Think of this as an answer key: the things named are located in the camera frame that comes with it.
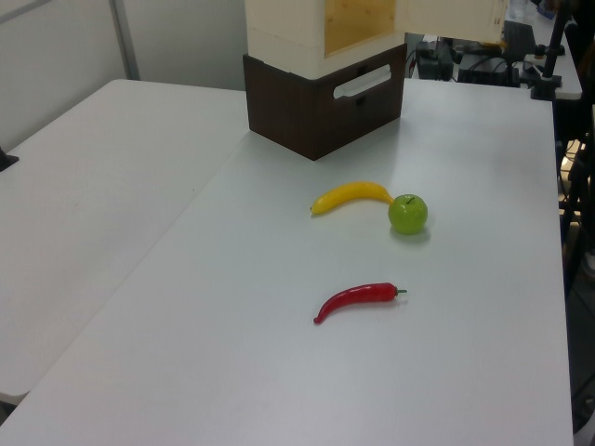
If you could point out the light wooden cabinet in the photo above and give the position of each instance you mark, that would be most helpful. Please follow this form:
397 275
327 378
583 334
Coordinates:
283 28

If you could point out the cream cabinet door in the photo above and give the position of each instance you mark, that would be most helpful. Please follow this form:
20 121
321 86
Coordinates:
446 16

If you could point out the yellow banana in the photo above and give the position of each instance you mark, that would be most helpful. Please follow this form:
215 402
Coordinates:
348 192

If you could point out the red chili pepper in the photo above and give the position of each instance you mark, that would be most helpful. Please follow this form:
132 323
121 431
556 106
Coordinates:
358 295

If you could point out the dark brown drawer box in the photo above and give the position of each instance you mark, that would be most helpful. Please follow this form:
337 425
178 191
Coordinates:
297 116

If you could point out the green apple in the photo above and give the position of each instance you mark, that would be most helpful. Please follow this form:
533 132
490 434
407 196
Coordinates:
407 214

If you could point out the black electronic box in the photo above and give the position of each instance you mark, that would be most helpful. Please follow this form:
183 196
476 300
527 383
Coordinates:
434 58

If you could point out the black table clamp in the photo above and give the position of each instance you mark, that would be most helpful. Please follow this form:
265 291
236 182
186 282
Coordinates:
7 160

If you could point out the white background desk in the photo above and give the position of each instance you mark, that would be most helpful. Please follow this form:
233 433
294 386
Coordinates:
569 60

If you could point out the black camera stand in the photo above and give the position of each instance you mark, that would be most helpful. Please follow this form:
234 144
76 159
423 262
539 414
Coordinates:
552 56

